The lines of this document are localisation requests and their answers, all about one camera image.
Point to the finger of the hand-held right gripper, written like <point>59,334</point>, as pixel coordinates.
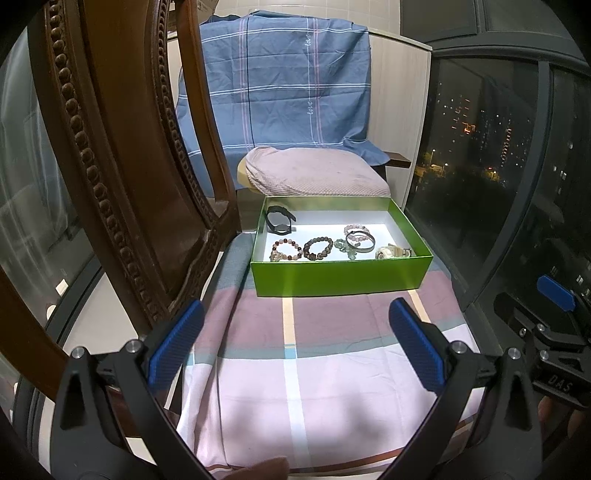
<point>556,290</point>
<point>515,314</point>

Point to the blue plaid cloth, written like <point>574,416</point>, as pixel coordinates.
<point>286,92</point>

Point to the thin metal bangle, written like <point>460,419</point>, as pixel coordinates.
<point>372,243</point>

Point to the dark window frame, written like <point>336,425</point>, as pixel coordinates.
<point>485,48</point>

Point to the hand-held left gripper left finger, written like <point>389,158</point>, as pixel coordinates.
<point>178,350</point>

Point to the green cardboard box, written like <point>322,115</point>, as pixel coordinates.
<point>341,277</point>

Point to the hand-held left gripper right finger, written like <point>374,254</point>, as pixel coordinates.
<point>415,350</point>

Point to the pink pillow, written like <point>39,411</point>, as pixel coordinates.
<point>318,175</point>

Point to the yellow pad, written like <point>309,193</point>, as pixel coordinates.
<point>242,177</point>

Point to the carved wooden chair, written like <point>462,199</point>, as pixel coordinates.
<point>124,138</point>

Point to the black wristwatch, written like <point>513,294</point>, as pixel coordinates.
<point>279,229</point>

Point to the person's right hand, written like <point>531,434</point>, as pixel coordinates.
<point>561,417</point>

